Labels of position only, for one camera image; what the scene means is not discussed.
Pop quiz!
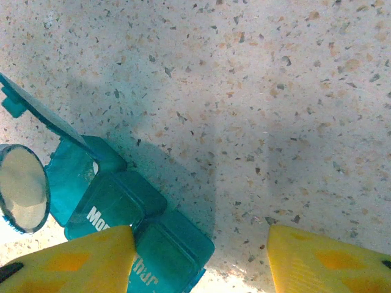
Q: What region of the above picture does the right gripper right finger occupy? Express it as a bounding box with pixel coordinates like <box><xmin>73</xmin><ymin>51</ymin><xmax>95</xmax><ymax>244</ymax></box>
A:
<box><xmin>266</xmin><ymin>225</ymin><xmax>391</xmax><ymax>293</ymax></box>

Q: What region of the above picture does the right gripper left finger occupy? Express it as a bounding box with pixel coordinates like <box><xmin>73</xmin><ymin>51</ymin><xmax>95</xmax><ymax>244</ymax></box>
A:
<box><xmin>0</xmin><ymin>225</ymin><xmax>137</xmax><ymax>293</ymax></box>

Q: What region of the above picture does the teal weekly pill organizer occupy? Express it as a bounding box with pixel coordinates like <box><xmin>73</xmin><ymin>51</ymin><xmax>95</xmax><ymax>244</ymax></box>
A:
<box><xmin>0</xmin><ymin>73</ymin><xmax>216</xmax><ymax>293</ymax></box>

